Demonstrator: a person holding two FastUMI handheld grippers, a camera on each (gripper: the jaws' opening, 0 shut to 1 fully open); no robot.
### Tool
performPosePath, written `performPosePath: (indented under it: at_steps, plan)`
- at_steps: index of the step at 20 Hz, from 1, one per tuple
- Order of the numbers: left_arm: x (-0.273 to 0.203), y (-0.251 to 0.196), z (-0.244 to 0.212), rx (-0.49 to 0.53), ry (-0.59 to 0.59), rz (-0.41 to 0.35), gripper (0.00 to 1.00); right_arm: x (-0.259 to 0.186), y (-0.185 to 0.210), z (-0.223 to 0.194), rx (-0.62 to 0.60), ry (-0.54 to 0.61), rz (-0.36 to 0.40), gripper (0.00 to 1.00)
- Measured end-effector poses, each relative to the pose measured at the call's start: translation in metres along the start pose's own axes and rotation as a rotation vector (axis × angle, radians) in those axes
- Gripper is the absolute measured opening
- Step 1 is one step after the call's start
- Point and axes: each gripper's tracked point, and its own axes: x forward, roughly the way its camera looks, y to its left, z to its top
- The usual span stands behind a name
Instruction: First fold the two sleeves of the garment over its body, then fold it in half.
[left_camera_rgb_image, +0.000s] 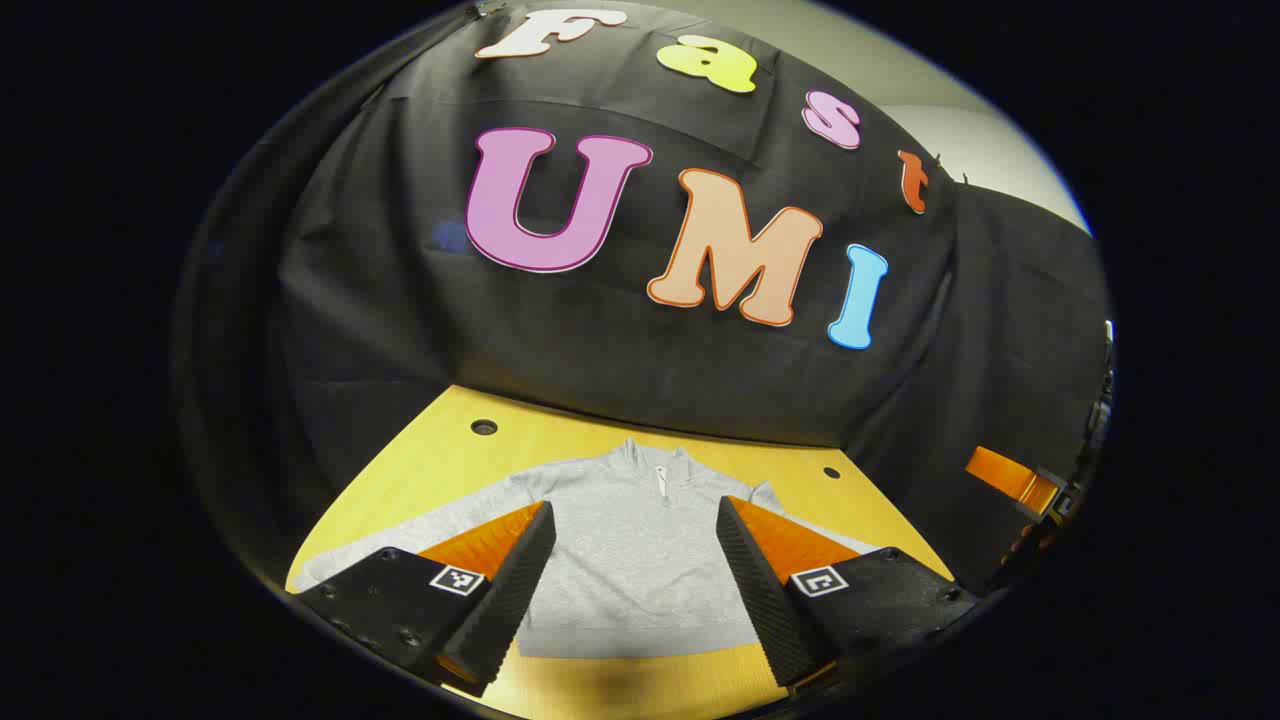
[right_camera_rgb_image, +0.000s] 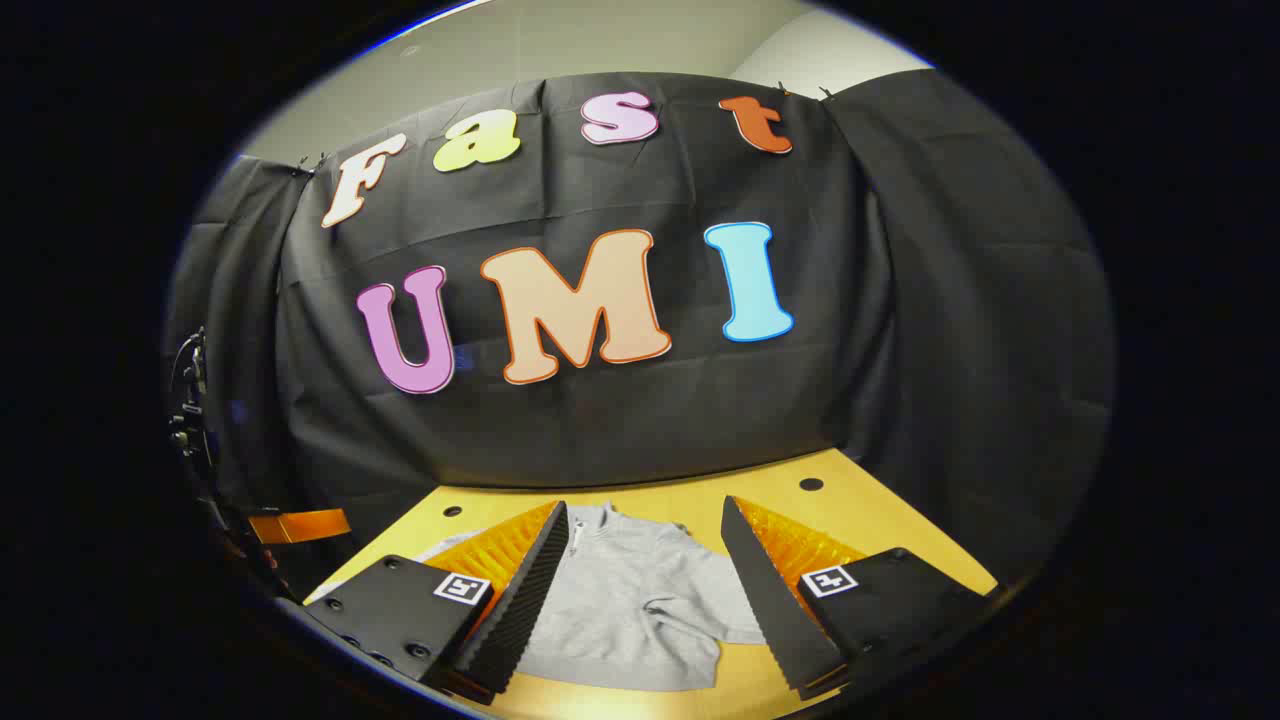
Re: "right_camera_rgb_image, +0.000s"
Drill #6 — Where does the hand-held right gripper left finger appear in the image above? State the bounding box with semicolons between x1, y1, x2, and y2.
300;500;571;706

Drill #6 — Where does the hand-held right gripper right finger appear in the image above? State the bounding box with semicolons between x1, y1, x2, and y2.
720;495;1003;701

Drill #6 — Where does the black backdrop cloth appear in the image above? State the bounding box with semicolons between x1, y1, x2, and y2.
165;70;1116;593

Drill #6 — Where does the grey zip sweatshirt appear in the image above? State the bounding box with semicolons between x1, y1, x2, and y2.
305;503;771;693

